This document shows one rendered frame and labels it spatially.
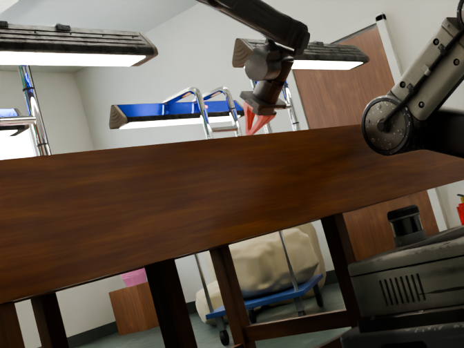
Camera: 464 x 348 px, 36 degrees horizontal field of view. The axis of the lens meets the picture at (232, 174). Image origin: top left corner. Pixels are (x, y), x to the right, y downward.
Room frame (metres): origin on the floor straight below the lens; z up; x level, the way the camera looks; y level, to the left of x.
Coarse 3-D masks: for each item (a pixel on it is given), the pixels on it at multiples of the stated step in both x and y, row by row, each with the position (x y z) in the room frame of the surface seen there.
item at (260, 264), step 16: (256, 240) 4.54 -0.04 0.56; (272, 240) 4.53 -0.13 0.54; (288, 240) 4.62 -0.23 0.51; (304, 240) 4.75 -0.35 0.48; (240, 256) 4.49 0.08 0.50; (256, 256) 4.43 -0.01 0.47; (272, 256) 4.48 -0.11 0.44; (304, 256) 4.69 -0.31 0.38; (240, 272) 4.51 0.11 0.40; (256, 272) 4.46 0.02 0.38; (272, 272) 4.46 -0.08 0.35; (288, 272) 4.51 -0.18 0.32; (304, 272) 4.69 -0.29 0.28; (240, 288) 4.52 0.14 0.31; (256, 288) 4.48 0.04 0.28; (272, 288) 4.50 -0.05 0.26; (288, 288) 4.66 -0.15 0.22
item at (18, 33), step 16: (0, 32) 1.33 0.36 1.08; (16, 32) 1.36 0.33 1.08; (32, 32) 1.39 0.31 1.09; (48, 32) 1.42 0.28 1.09; (64, 32) 1.45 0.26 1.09; (80, 32) 1.49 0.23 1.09; (96, 32) 1.52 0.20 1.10; (112, 32) 1.56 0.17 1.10; (128, 32) 1.60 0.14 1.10; (0, 48) 1.31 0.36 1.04; (16, 48) 1.33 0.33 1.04; (32, 48) 1.36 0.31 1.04; (48, 48) 1.39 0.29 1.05; (64, 48) 1.42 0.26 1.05; (80, 48) 1.45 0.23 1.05; (96, 48) 1.48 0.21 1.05; (112, 48) 1.51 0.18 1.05; (128, 48) 1.55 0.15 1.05; (144, 48) 1.59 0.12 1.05; (0, 64) 1.39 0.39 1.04; (16, 64) 1.41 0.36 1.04
